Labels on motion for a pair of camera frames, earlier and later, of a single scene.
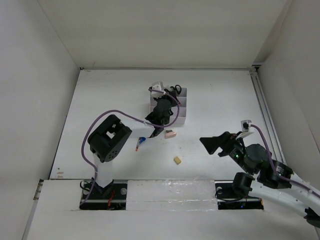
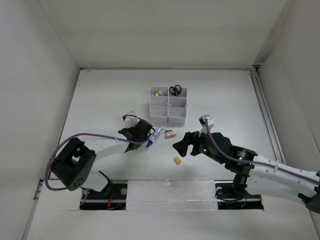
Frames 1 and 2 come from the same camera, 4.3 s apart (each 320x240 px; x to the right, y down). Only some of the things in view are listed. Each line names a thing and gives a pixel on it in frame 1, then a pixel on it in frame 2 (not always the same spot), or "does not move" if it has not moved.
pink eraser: (169, 133) does not move
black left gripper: (167, 97) → (128, 129)
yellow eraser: (177, 160) does not move
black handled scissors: (172, 89) does not move
